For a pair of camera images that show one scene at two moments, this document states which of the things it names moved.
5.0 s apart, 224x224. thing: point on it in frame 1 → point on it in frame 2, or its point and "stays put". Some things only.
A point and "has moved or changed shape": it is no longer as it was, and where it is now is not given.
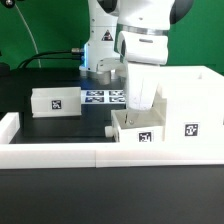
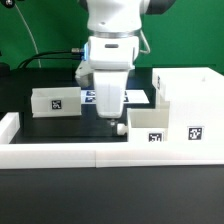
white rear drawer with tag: (56, 101) stays put
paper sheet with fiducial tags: (102, 97) stays put
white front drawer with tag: (136, 126) has moved or changed shape
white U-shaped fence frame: (34, 155) stays put
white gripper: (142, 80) → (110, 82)
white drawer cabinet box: (193, 106) stays put
